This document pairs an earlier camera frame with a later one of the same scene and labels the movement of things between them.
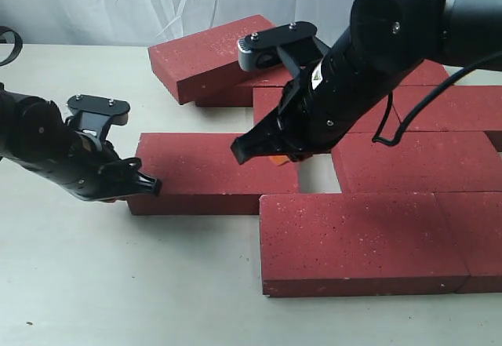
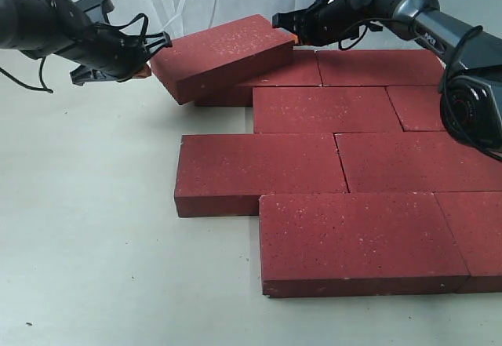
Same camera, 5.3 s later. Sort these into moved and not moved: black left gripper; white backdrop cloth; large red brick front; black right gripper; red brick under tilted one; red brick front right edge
Moved: black left gripper; black right gripper
Not moved: white backdrop cloth; red brick under tilted one; large red brick front; red brick front right edge
